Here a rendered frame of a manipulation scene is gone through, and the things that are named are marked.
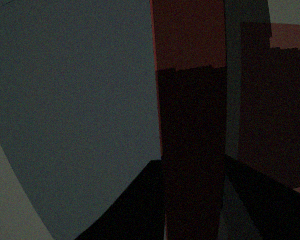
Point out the dark grey flat rectangular board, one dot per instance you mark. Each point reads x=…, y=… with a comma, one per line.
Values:
x=78, y=104

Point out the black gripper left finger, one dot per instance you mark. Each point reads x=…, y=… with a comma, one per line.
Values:
x=138, y=214

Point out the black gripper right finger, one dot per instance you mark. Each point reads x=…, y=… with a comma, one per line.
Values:
x=256, y=207

